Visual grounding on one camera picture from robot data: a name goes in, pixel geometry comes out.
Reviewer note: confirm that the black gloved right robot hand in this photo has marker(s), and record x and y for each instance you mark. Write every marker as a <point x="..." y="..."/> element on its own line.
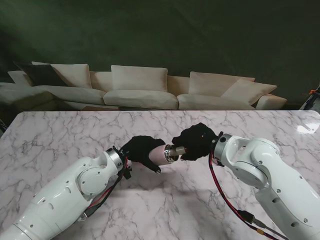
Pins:
<point x="198" y="142"/>

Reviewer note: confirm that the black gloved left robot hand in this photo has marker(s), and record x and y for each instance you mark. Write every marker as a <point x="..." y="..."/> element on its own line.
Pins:
<point x="138" y="150"/>

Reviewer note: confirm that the pink thermos bottle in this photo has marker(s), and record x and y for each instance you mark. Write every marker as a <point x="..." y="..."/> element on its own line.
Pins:
<point x="157" y="155"/>

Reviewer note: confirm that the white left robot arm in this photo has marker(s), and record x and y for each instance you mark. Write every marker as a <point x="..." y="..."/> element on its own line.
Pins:
<point x="60" y="197"/>

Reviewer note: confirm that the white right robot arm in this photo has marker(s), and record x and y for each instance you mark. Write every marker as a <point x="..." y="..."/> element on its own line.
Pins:
<point x="270" y="175"/>

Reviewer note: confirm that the cream fabric sofa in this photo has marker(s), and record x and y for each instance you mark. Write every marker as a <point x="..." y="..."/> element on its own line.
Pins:
<point x="140" y="98"/>

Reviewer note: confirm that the wide cream back cushion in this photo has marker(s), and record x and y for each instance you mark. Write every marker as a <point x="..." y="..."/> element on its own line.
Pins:
<point x="138" y="77"/>

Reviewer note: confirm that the tilted cream throw cushion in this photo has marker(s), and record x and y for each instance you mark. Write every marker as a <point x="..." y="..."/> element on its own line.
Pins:
<point x="250" y="91"/>

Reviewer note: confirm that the white device with orange part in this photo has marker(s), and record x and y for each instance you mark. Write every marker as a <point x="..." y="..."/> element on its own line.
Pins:
<point x="311" y="98"/>

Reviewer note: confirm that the dark brown cushion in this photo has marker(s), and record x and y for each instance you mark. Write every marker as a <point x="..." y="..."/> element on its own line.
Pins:
<point x="42" y="75"/>

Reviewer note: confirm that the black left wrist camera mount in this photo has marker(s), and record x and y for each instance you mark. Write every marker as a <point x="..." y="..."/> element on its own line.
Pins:
<point x="128" y="172"/>

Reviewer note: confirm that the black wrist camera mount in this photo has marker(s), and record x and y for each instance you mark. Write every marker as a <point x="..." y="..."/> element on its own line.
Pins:
<point x="128" y="172"/>
<point x="219" y="163"/>

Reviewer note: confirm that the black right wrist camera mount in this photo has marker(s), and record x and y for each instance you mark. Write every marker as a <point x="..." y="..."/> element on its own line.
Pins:
<point x="219" y="163"/>

